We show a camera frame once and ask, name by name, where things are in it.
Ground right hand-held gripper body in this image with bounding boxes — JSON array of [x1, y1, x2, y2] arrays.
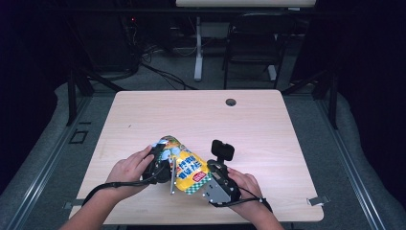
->
[[203, 166, 242, 205]]

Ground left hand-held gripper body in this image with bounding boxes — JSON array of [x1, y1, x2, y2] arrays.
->
[[142, 149, 177, 196]]

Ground yellow spouted pouch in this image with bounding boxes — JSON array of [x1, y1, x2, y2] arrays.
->
[[152, 134, 214, 196]]

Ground person's right hand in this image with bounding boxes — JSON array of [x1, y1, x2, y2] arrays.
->
[[227, 167, 264, 214]]

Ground person's left hand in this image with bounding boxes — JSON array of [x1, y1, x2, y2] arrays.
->
[[106, 145, 155, 195]]

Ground white desk leg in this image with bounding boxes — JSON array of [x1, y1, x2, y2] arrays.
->
[[193, 15, 204, 82]]

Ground black metal stand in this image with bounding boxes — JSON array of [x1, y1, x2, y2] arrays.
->
[[281, 68, 339, 130], [65, 68, 125, 127]]

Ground black folding chair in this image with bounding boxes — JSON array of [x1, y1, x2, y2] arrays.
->
[[222, 12, 296, 90]]

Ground black crossbar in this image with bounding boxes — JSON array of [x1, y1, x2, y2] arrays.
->
[[60, 8, 406, 15]]

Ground white desk top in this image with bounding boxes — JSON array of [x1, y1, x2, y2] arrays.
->
[[175, 0, 317, 8]]

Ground right hand-held gripper cable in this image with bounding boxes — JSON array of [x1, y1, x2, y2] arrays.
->
[[209, 186, 274, 214]]

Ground hand-held gripper cable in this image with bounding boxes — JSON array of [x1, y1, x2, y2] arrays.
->
[[81, 162, 169, 207], [209, 186, 274, 214]]

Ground left hand-held gripper cable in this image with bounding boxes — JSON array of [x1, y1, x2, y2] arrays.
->
[[81, 162, 169, 207]]

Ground black floor cables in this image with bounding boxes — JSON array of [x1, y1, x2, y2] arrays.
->
[[140, 44, 197, 91]]

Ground aluminium floor rail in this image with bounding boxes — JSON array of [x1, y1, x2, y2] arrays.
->
[[314, 95, 387, 230], [0, 95, 94, 230]]

